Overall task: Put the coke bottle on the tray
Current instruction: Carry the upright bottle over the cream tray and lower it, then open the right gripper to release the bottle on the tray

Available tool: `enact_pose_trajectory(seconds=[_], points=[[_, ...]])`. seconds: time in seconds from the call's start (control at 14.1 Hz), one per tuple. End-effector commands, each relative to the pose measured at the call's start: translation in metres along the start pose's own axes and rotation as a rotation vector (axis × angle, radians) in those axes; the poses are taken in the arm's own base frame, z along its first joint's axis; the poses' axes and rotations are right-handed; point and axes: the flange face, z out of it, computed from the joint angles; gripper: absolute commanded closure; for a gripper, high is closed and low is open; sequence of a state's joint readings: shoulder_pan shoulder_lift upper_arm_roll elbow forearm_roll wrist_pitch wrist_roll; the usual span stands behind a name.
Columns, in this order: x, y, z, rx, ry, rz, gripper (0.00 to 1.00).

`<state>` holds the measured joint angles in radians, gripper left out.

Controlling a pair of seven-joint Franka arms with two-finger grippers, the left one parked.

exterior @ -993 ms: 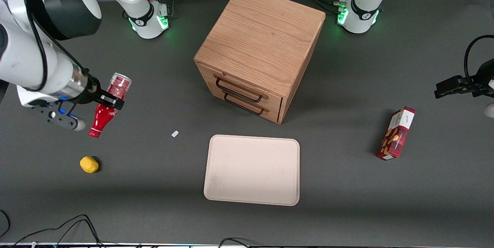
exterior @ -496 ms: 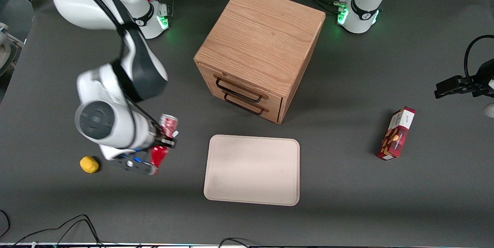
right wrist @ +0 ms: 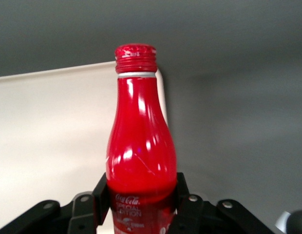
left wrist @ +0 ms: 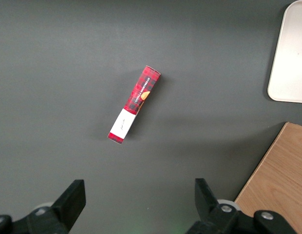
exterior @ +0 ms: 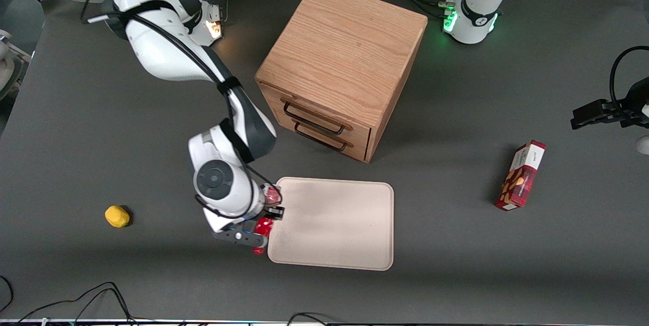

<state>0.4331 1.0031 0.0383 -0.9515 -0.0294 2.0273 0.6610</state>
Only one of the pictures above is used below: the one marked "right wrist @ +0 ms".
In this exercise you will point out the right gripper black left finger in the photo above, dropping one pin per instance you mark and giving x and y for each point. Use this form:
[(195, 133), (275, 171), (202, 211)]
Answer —
[(80, 212)]

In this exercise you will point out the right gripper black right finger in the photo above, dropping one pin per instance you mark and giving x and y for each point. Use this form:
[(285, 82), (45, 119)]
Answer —
[(197, 214)]

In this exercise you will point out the red coke bottle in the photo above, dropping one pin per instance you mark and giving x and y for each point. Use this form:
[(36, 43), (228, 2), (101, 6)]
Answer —
[(141, 134)]

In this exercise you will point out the beige plastic tray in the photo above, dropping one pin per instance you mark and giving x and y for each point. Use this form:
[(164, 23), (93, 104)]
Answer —
[(56, 122)]

